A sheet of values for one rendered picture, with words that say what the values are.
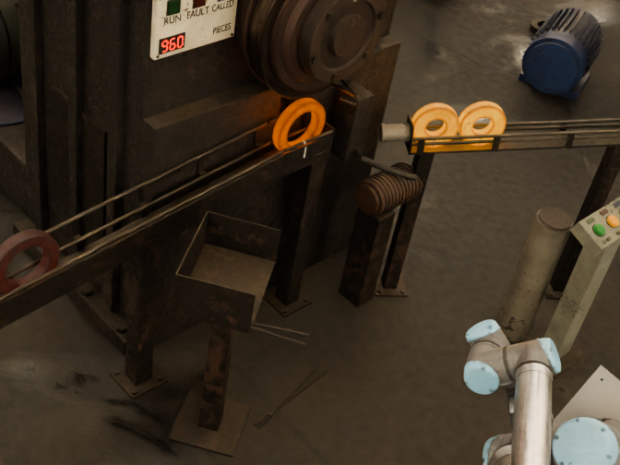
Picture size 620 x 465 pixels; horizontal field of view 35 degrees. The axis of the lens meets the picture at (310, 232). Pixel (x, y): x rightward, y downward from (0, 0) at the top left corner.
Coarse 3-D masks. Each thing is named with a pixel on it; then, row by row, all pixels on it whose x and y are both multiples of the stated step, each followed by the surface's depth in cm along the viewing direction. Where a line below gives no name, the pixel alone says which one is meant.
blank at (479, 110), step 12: (468, 108) 309; (480, 108) 307; (492, 108) 307; (468, 120) 309; (492, 120) 310; (504, 120) 311; (468, 132) 312; (480, 132) 314; (492, 132) 313; (480, 144) 316
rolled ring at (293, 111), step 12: (288, 108) 283; (300, 108) 283; (312, 108) 287; (288, 120) 282; (312, 120) 295; (324, 120) 294; (276, 132) 285; (312, 132) 295; (276, 144) 288; (288, 144) 289
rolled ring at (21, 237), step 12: (12, 240) 237; (24, 240) 237; (36, 240) 240; (48, 240) 243; (0, 252) 236; (12, 252) 236; (48, 252) 245; (0, 264) 236; (48, 264) 248; (0, 276) 238; (24, 276) 249; (36, 276) 248; (0, 288) 241; (12, 288) 244
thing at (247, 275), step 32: (224, 224) 261; (256, 224) 259; (192, 256) 254; (224, 256) 264; (256, 256) 265; (192, 288) 241; (224, 288) 239; (256, 288) 258; (224, 320) 246; (224, 352) 272; (224, 384) 282; (192, 416) 297; (224, 416) 298; (224, 448) 289
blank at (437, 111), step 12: (432, 108) 305; (444, 108) 305; (420, 120) 307; (432, 120) 307; (444, 120) 308; (456, 120) 308; (420, 132) 310; (432, 132) 313; (444, 132) 311; (456, 132) 312
